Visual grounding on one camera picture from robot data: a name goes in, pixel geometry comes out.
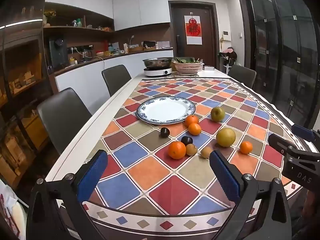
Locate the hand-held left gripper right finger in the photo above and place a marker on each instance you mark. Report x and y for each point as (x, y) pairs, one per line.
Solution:
(225, 177)

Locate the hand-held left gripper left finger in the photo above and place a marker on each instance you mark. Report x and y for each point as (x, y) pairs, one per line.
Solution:
(93, 173)

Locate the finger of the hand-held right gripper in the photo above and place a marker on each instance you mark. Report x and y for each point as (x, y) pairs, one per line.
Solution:
(302, 132)
(278, 142)

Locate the brown kiwi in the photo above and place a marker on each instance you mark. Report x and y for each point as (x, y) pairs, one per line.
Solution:
(206, 152)
(191, 150)

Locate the small orange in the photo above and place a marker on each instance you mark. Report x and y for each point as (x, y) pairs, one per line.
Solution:
(191, 120)
(246, 147)
(194, 129)

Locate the yellow pear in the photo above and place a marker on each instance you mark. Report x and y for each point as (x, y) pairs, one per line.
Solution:
(225, 137)

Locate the large orange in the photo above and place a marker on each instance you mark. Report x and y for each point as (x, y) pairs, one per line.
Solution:
(177, 150)

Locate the green apple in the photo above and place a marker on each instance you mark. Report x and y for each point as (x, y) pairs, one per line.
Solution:
(217, 114)

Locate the dark purple plum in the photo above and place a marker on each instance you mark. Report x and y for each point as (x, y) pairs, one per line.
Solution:
(186, 140)
(165, 132)

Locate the blue rimmed white plate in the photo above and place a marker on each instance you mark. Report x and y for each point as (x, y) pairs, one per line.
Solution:
(165, 110)

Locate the colourful checkered tablecloth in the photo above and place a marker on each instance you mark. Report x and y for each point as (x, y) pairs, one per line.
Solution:
(155, 180)

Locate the grey dining chair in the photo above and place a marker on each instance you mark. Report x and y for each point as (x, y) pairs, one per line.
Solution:
(62, 115)
(242, 76)
(116, 78)

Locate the dark glass sliding doors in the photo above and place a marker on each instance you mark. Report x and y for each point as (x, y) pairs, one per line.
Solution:
(282, 55)

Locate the white counter cabinet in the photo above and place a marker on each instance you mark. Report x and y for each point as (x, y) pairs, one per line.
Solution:
(82, 77)

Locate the plush toy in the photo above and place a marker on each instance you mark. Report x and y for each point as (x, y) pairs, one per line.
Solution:
(228, 54)

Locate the small flat box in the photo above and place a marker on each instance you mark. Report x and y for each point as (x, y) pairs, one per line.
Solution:
(209, 67)

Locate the pink plastic basket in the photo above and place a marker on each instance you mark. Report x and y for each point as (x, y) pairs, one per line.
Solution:
(187, 68)

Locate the glass display cabinet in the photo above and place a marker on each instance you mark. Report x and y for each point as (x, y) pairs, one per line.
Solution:
(20, 80)

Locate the white induction cooker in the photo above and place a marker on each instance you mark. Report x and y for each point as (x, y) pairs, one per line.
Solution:
(157, 72)

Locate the green leafy vegetables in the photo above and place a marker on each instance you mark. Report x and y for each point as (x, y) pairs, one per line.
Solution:
(186, 60)

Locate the black water dispenser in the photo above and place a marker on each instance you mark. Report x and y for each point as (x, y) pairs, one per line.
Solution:
(58, 52)

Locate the black power strip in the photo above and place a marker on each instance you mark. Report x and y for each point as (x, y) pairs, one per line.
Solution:
(80, 48)

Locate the steel pan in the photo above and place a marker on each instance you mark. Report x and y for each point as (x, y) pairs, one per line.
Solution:
(157, 63)

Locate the dark brown door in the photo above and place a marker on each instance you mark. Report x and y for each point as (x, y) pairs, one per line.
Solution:
(207, 30)

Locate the white upper cabinets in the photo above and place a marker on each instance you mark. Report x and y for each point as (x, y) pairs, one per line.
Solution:
(140, 7)

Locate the white wall intercom panel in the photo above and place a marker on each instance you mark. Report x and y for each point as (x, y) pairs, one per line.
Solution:
(226, 35)

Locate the red and white wall calendar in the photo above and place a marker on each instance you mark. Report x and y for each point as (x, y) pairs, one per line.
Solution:
(193, 30)

